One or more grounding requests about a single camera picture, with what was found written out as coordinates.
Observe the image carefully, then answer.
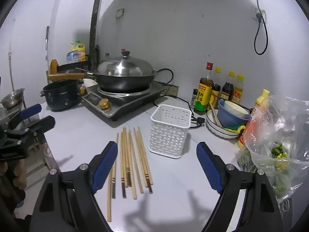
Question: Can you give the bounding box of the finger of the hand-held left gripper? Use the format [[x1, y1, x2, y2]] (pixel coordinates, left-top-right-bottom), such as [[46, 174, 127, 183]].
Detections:
[[5, 103, 42, 126], [28, 115, 56, 136]]

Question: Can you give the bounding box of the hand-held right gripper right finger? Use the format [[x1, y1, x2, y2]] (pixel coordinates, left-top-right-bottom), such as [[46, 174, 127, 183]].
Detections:
[[196, 141, 283, 232]]

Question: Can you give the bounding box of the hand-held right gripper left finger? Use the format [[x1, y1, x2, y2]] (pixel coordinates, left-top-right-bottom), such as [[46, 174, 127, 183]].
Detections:
[[30, 141, 119, 232]]

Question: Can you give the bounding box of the row of wooden chopsticks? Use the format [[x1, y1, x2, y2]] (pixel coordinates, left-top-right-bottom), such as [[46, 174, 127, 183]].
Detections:
[[107, 126, 154, 223]]

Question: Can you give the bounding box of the white perforated plastic basket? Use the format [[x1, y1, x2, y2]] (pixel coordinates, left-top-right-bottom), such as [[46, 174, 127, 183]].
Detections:
[[150, 104, 193, 159]]

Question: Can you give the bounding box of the person's left hand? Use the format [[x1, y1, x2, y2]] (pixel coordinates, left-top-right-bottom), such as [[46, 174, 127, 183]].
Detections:
[[0, 158, 27, 191]]

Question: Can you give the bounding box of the steel colander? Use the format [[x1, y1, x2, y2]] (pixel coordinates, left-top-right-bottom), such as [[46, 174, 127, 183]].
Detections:
[[0, 88, 25, 109]]

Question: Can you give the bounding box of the dark electric cooking pot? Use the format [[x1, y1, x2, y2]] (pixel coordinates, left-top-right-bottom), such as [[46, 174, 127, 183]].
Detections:
[[41, 79, 84, 112]]

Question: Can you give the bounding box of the white plate dark rim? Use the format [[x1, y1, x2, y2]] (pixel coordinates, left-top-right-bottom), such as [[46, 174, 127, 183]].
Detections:
[[207, 123, 240, 139], [206, 109, 242, 133]]

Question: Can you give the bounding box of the yellow green sponge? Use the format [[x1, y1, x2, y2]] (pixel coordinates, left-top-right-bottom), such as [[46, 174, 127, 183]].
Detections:
[[222, 125, 247, 134]]

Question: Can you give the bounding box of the blue bowl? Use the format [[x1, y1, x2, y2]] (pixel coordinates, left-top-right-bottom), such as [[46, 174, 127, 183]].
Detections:
[[218, 99, 251, 128]]

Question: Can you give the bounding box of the beige spoon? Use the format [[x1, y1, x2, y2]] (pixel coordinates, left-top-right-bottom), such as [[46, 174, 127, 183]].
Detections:
[[209, 101, 219, 127]]

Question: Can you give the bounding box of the black metal rack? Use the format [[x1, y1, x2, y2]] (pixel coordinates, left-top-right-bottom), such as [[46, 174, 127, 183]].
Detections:
[[48, 61, 91, 74]]

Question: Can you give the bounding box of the white bowl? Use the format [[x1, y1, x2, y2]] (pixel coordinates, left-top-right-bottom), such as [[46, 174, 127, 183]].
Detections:
[[224, 101, 249, 119]]

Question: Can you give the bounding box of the blue and white packet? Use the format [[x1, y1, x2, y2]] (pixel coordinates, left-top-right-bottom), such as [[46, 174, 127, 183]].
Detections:
[[66, 51, 79, 63]]

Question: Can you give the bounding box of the steel induction cooker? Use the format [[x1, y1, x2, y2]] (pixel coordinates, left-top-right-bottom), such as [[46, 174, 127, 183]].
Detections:
[[81, 80, 169, 122]]

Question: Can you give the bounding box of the red cap soy sauce bottle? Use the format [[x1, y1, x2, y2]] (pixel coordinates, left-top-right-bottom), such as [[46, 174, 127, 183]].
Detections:
[[193, 62, 214, 114]]

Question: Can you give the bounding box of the clear plastic bag of greens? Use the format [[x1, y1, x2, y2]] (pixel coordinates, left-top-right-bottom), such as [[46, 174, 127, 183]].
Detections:
[[235, 95, 309, 203]]

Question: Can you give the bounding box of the yellow detergent bottle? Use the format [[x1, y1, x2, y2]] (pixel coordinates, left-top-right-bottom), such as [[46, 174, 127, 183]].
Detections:
[[71, 41, 86, 62]]

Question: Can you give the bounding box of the yellow oil bottle yellow cap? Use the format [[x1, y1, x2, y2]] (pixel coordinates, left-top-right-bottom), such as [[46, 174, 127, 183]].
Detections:
[[232, 75, 245, 104]]

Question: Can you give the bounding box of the yellow squeeze bottle red label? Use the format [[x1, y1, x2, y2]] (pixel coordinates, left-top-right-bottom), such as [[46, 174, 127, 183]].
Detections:
[[237, 89, 270, 149]]

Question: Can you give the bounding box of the white power strip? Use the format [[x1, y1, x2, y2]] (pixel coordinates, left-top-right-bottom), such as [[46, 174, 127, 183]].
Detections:
[[280, 197, 294, 219]]

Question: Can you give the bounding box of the steel wok lid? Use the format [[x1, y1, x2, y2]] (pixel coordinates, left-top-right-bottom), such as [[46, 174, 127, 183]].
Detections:
[[97, 50, 155, 78]]

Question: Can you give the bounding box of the dark vertical pipe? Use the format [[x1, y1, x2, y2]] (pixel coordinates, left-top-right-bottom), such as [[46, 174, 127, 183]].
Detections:
[[89, 0, 103, 70]]

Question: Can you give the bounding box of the brown curved wooden handle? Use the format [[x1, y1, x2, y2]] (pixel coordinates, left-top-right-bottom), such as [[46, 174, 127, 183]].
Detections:
[[49, 59, 59, 74]]

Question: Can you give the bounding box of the black wok with wooden handle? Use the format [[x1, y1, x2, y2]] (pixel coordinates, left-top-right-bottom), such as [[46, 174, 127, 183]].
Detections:
[[47, 63, 158, 93]]

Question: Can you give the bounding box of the black cooker power cable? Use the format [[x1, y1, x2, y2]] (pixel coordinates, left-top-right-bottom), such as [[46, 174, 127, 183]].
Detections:
[[154, 68, 201, 128]]

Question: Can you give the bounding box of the white wall outlet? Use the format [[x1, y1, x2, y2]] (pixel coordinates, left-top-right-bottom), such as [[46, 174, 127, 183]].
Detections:
[[251, 6, 267, 22]]

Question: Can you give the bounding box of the black hanging cable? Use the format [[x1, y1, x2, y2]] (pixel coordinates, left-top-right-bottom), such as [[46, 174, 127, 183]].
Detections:
[[251, 0, 268, 55]]

